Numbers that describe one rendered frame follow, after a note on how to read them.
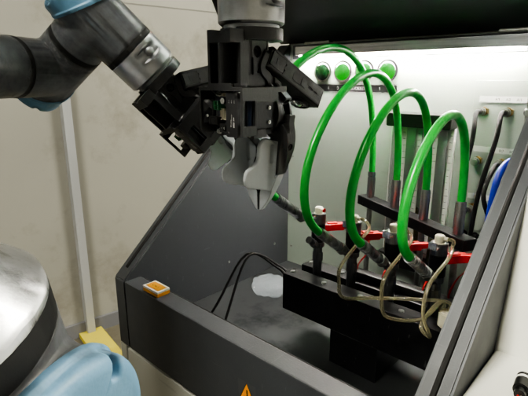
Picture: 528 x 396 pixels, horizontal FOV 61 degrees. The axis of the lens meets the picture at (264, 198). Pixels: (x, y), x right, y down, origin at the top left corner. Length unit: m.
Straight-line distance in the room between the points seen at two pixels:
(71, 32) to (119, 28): 0.06
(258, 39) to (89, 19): 0.22
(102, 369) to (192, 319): 0.64
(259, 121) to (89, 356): 0.35
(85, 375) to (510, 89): 0.92
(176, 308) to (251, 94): 0.50
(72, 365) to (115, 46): 0.48
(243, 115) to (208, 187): 0.61
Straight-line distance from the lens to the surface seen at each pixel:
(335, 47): 0.87
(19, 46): 0.62
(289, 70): 0.55
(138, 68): 0.63
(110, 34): 0.62
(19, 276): 0.20
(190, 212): 1.06
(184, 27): 2.67
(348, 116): 1.15
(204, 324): 0.81
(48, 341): 0.20
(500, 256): 0.69
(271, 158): 0.53
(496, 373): 0.72
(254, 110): 0.49
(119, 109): 2.49
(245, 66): 0.50
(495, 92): 1.01
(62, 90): 0.68
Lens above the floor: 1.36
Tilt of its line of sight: 15 degrees down
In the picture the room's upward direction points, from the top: straight up
